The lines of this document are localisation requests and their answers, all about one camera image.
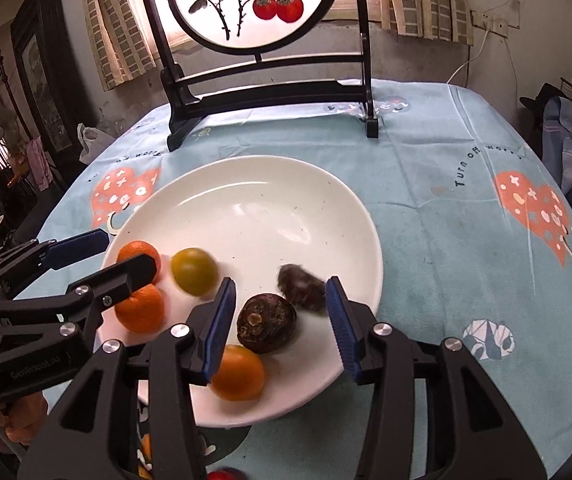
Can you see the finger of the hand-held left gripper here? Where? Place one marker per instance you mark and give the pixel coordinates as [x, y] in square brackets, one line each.
[78, 247]
[130, 272]

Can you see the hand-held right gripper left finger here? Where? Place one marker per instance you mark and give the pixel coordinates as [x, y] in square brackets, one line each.
[219, 332]

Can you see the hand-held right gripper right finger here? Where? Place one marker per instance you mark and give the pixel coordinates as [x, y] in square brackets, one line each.
[342, 332]

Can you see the orange tangerine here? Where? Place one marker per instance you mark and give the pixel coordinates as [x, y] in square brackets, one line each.
[138, 249]
[141, 312]
[240, 374]

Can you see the round dark passion fruit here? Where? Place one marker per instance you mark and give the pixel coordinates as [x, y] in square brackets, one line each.
[267, 324]

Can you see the white round plate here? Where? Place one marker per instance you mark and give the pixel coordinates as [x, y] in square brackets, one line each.
[261, 210]

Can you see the person's left hand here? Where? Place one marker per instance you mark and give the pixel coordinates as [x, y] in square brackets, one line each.
[8, 422]

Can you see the wrinkled dark passion fruit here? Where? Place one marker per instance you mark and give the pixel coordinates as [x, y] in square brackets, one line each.
[302, 286]

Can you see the yellow-green citrus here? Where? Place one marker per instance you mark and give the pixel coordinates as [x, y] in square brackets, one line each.
[193, 270]

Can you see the pink cloth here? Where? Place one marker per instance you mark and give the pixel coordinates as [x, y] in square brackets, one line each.
[40, 165]

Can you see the white plastic bag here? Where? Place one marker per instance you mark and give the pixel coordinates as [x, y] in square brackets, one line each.
[90, 142]

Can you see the light blue printed tablecloth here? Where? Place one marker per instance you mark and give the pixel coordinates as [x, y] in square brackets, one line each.
[456, 260]

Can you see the red fruit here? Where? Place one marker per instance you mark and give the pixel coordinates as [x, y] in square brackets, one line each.
[225, 475]

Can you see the dark wooden cabinet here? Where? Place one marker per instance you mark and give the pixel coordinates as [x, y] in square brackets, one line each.
[40, 60]

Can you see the checked curtain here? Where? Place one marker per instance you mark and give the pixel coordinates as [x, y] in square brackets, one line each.
[115, 25]
[426, 0]

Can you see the painted round screen on stand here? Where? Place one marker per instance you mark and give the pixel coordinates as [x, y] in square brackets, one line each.
[256, 5]

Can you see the black hat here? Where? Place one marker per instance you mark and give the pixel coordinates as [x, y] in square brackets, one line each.
[546, 97]

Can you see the wall socket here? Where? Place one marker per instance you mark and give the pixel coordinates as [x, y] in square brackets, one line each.
[498, 22]

